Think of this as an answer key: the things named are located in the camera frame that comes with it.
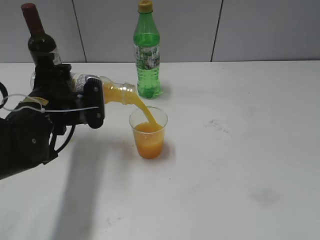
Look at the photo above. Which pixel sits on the white zip tie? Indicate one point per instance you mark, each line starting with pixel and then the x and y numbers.
pixel 40 110

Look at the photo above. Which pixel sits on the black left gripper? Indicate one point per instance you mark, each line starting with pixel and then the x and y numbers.
pixel 50 87

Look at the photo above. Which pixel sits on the transparent plastic cup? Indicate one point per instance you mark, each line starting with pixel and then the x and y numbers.
pixel 149 142

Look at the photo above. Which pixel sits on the dark red wine bottle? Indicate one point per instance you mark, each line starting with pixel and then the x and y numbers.
pixel 40 45

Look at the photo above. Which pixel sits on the green soda bottle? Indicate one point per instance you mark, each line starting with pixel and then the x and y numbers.
pixel 146 39

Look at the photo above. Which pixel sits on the NFC orange juice bottle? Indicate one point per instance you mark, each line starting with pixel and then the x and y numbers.
pixel 111 91

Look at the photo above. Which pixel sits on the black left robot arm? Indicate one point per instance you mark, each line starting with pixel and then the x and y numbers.
pixel 22 149

